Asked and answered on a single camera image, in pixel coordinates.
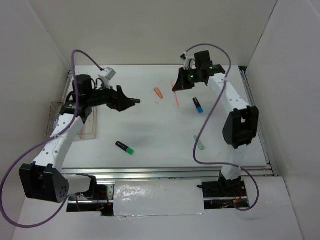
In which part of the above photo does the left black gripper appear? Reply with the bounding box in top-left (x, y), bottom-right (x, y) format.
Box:
top-left (87, 79), bottom-right (136, 112)

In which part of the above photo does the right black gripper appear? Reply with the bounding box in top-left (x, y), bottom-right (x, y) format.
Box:
top-left (173, 67), bottom-right (203, 92)

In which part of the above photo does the blue cap black highlighter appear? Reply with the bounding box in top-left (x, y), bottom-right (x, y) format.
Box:
top-left (192, 97), bottom-right (204, 113)

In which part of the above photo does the orange pen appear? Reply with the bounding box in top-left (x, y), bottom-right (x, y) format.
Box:
top-left (171, 80), bottom-right (180, 109)

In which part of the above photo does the green cap black highlighter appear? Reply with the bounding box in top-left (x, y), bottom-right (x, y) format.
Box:
top-left (115, 141), bottom-right (135, 156)

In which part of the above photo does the pink cap black highlighter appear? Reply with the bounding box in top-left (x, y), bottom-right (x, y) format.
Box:
top-left (129, 98), bottom-right (141, 104)

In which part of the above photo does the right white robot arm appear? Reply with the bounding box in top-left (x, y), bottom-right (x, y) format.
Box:
top-left (172, 50), bottom-right (259, 196)

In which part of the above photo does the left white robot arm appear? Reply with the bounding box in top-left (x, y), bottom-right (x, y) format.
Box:
top-left (19, 74), bottom-right (135, 203)

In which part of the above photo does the left clear container compartment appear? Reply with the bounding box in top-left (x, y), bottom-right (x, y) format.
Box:
top-left (46, 101), bottom-right (64, 139)

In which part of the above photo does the clear container compartment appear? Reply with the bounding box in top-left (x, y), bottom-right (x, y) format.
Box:
top-left (74, 107), bottom-right (98, 141)
top-left (46, 101), bottom-right (64, 139)

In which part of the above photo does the right clear container compartment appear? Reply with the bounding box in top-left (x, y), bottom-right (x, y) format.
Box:
top-left (74, 107), bottom-right (98, 141)

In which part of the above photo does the orange highlighter cap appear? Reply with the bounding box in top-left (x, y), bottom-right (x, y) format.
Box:
top-left (154, 87), bottom-right (164, 99)

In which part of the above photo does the mint green highlighter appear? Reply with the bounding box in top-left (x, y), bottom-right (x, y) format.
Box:
top-left (193, 135), bottom-right (205, 151)

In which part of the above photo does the white front cover plate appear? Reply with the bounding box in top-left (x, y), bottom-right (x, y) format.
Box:
top-left (113, 180), bottom-right (205, 217)

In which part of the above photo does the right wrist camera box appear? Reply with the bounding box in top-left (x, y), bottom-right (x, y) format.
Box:
top-left (180, 51), bottom-right (195, 70)

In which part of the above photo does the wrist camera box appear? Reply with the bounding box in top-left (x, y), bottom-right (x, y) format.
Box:
top-left (99, 67), bottom-right (116, 81)
top-left (180, 51), bottom-right (195, 70)

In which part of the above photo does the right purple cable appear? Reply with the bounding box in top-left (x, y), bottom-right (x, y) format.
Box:
top-left (183, 43), bottom-right (260, 212)

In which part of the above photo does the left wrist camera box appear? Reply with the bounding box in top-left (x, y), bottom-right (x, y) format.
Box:
top-left (99, 67), bottom-right (116, 81)

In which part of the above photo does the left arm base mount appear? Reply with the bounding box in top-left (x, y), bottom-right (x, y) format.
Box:
top-left (66, 176), bottom-right (115, 217)

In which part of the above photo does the aluminium front rail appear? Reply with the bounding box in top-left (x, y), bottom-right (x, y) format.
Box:
top-left (61, 166), bottom-right (276, 180)

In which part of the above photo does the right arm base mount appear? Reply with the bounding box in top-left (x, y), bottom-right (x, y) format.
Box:
top-left (196, 179), bottom-right (250, 210)

